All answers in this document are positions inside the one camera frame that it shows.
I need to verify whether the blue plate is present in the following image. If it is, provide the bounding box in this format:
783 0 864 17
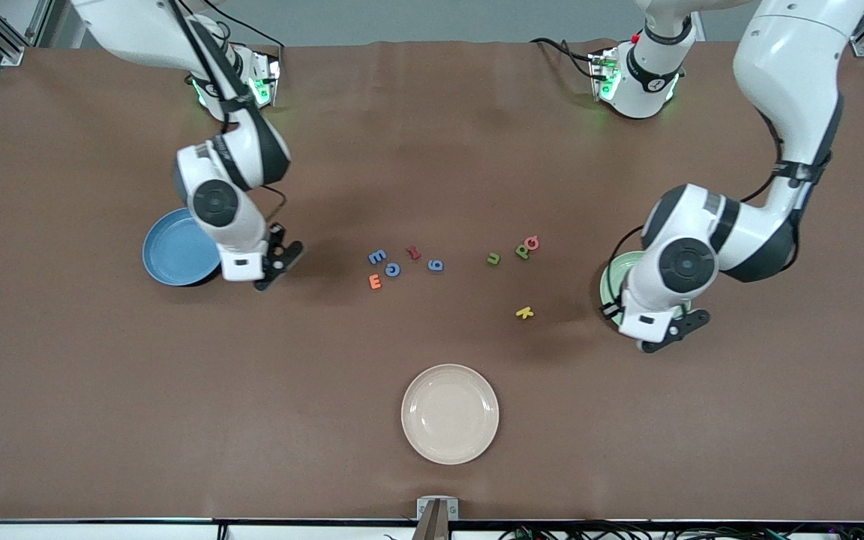
142 208 224 287

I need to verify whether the grey metal table bracket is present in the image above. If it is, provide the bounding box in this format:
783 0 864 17
411 496 460 540

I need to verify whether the black left base cable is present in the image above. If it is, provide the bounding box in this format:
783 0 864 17
529 37 598 80

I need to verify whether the beige plate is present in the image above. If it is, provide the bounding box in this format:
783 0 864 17
401 364 500 465

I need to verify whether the black cable bundle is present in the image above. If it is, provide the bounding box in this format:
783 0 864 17
499 517 864 540

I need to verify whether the white table edge rail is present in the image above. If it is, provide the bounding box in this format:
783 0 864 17
0 519 864 540

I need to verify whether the green plate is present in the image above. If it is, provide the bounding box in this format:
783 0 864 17
600 251 694 331

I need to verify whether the table cover sheet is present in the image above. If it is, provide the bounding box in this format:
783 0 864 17
0 39 864 522

